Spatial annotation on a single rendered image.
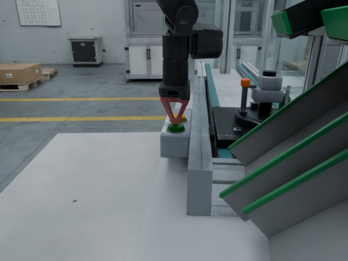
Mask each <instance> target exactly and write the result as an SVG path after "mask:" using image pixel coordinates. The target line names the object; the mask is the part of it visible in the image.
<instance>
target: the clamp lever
mask: <svg viewBox="0 0 348 261"><path fill-rule="evenodd" d="M250 82H251V80H250V79H241V86H242V94H241V106H240V109H241V110H246V106H247V95H248V88H257V85H255V84H250Z"/></svg>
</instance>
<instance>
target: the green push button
mask: <svg viewBox="0 0 348 261"><path fill-rule="evenodd" d="M168 130H169V131H171V132H181V131H184V125H183V124H182V123H179V124H178V125H172V124H171V123H170V124H169V125H168Z"/></svg>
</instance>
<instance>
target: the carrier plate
mask: <svg viewBox="0 0 348 261"><path fill-rule="evenodd" d="M238 109H240V107H212V115H213V122H214V129H215V135H216V142H217V147H218V148H228V146H230V145H231V144H233V143H234V142H235V141H237V140H238V139H239V138H241V137H242V136H244V135H245V134H246V133H248V132H249V131H251V129H247V128H244V127H242V126H240V125H238V124H237V123H236V122H235V112H236V111H237V110H238ZM234 127H238V128H241V130H242V131H241V134H234Z"/></svg>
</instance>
